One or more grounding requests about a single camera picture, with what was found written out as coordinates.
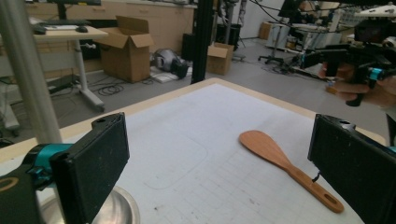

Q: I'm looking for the white-legged wooden desk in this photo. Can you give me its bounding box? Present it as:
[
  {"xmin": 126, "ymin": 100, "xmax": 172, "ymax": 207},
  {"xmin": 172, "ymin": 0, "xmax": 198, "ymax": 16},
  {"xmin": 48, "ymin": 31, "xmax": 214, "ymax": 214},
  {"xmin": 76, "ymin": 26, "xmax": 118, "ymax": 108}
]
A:
[{"xmin": 29, "ymin": 24, "xmax": 109, "ymax": 112}]

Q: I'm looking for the large open cardboard box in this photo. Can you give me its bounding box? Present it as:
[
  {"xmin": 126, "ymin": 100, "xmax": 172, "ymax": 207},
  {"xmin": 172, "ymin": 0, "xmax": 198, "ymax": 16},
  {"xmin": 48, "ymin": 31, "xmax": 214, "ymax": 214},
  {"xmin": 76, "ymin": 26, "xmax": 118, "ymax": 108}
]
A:
[{"xmin": 93, "ymin": 15, "xmax": 156, "ymax": 84}]

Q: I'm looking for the black rectangular case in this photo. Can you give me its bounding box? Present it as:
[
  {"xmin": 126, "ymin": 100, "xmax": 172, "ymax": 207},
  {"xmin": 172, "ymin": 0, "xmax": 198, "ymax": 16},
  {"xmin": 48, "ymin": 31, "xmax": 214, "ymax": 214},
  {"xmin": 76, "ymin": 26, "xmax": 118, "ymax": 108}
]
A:
[{"xmin": 181, "ymin": 33, "xmax": 196, "ymax": 62}]

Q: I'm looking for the wooden spatula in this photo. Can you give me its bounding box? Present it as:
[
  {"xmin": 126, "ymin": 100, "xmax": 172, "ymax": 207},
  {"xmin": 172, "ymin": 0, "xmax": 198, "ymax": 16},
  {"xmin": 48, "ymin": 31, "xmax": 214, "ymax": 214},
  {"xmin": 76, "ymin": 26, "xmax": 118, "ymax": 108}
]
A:
[{"xmin": 238, "ymin": 130, "xmax": 345, "ymax": 214}]

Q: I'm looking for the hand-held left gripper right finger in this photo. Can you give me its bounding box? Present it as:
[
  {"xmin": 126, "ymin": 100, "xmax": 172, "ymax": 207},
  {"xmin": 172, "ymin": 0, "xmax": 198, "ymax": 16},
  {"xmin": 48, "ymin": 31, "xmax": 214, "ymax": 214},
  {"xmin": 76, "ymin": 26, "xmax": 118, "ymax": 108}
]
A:
[{"xmin": 307, "ymin": 114, "xmax": 396, "ymax": 224}]

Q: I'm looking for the black coiled floor cable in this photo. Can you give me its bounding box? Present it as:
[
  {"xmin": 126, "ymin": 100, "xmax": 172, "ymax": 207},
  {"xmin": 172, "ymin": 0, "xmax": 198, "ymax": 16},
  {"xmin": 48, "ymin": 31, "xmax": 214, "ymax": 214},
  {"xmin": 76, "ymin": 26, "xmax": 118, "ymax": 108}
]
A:
[{"xmin": 97, "ymin": 83, "xmax": 125, "ymax": 97}]

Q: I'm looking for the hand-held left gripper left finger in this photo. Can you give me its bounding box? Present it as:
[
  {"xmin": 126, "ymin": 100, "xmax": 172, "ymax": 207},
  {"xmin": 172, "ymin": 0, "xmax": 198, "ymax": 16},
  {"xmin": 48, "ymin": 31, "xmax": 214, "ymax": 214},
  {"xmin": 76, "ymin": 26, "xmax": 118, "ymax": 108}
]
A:
[{"xmin": 22, "ymin": 112, "xmax": 130, "ymax": 224}]

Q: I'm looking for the small cardboard box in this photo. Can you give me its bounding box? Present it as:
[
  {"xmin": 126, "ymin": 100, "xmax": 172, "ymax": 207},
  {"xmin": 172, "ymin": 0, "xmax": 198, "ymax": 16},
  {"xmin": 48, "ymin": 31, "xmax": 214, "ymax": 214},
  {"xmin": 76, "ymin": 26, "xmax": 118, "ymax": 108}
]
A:
[{"xmin": 205, "ymin": 42, "xmax": 235, "ymax": 76}]

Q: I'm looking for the silver round appliance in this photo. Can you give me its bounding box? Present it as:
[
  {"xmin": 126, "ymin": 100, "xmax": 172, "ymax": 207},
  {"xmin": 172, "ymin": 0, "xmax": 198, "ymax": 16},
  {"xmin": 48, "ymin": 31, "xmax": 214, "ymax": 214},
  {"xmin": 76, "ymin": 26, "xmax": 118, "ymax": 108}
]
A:
[{"xmin": 151, "ymin": 49, "xmax": 190, "ymax": 79}]

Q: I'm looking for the black wheeled stand base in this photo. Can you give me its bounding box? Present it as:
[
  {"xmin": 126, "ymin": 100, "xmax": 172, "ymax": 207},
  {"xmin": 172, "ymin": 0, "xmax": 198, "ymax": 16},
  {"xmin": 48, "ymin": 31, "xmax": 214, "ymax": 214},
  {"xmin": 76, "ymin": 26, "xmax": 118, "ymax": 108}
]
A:
[{"xmin": 257, "ymin": 29, "xmax": 285, "ymax": 66}]

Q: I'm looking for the white foam board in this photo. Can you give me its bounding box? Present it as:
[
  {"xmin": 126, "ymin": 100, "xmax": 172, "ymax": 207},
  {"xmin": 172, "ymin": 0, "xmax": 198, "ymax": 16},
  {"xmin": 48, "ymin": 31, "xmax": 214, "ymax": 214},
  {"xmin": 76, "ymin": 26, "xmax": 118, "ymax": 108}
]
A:
[{"xmin": 148, "ymin": 65, "xmax": 194, "ymax": 84}]

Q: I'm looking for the black metal frame post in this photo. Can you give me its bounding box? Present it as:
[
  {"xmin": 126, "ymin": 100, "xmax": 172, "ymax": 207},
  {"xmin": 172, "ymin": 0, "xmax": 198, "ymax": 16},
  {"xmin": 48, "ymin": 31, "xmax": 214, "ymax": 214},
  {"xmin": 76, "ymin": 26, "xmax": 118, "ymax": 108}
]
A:
[{"xmin": 191, "ymin": 0, "xmax": 217, "ymax": 85}]

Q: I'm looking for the steel utensil stand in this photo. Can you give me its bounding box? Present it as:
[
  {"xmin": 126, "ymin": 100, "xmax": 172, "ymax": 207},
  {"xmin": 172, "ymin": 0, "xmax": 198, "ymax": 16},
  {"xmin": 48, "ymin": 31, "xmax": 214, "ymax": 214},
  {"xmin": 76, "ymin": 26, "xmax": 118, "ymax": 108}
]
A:
[{"xmin": 0, "ymin": 0, "xmax": 141, "ymax": 224}]

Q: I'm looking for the white grid mat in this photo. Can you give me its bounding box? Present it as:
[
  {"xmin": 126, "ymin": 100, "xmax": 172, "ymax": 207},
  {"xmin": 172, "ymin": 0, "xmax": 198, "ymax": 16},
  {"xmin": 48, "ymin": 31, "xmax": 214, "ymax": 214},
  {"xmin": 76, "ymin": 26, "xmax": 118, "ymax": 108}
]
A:
[{"xmin": 0, "ymin": 83, "xmax": 365, "ymax": 224}]

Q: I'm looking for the black keyboard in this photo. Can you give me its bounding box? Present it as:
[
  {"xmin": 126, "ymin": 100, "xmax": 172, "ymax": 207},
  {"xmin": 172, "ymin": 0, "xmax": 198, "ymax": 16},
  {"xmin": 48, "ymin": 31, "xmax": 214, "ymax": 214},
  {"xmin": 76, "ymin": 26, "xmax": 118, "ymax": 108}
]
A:
[{"xmin": 39, "ymin": 19, "xmax": 92, "ymax": 27}]

